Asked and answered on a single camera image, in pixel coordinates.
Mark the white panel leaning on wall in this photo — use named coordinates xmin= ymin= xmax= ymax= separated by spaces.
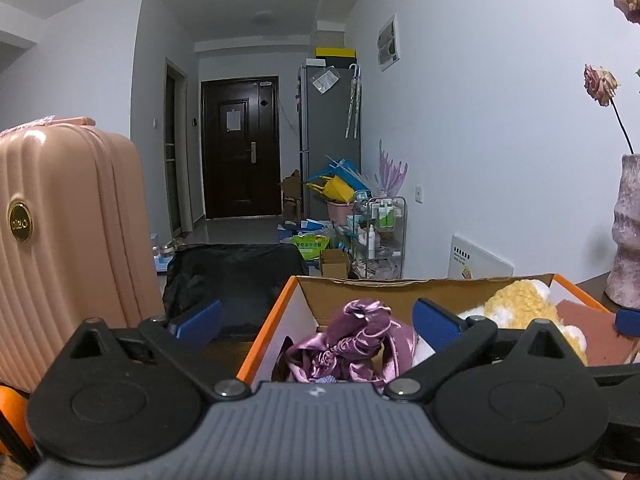
xmin=447 ymin=235 xmax=514 ymax=281

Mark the purple coral wall decoration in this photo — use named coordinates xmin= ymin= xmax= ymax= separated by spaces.
xmin=374 ymin=141 xmax=409 ymax=196

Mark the pink textured vase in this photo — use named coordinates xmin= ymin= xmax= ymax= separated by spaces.
xmin=605 ymin=155 xmax=640 ymax=310

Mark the purple satin scrunchie bag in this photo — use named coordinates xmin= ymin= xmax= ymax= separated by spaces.
xmin=279 ymin=299 xmax=419 ymax=391

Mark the yellow and blue bags pile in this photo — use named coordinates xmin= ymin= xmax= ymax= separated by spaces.
xmin=305 ymin=158 xmax=372 ymax=204

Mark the red cardboard box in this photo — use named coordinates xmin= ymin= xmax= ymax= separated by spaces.
xmin=236 ymin=273 xmax=610 ymax=387

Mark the black chair backrest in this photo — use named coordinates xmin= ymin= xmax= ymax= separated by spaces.
xmin=163 ymin=244 xmax=309 ymax=341

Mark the green snack bag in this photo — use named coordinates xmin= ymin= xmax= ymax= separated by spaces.
xmin=291 ymin=232 xmax=330 ymax=261

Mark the white wall vent panel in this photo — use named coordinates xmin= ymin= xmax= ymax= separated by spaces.
xmin=376 ymin=15 xmax=400 ymax=72

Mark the orange tangerine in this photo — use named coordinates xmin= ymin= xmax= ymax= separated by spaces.
xmin=0 ymin=385 xmax=34 ymax=448

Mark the pink ribbed small suitcase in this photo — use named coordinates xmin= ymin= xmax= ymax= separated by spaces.
xmin=1 ymin=117 xmax=163 ymax=392

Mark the brown cardboard box on floor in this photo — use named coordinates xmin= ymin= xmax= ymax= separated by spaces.
xmin=319 ymin=248 xmax=352 ymax=278

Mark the yellow white plush toy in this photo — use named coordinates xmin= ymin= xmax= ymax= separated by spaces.
xmin=410 ymin=278 xmax=589 ymax=366

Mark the pink plastic bucket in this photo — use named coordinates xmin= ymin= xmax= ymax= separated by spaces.
xmin=326 ymin=202 xmax=354 ymax=226

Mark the metal wire trolley shelf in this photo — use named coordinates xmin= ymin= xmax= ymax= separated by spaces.
xmin=334 ymin=196 xmax=407 ymax=281

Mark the grey refrigerator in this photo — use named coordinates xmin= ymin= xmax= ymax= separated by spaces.
xmin=298 ymin=65 xmax=360 ymax=220

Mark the dark brown entrance door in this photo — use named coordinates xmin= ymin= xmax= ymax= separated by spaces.
xmin=201 ymin=76 xmax=282 ymax=220

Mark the yellow box atop refrigerator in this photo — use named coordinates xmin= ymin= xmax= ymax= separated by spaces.
xmin=314 ymin=47 xmax=357 ymax=58

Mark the umbrella hanging on refrigerator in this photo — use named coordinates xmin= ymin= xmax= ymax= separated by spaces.
xmin=345 ymin=63 xmax=361 ymax=140

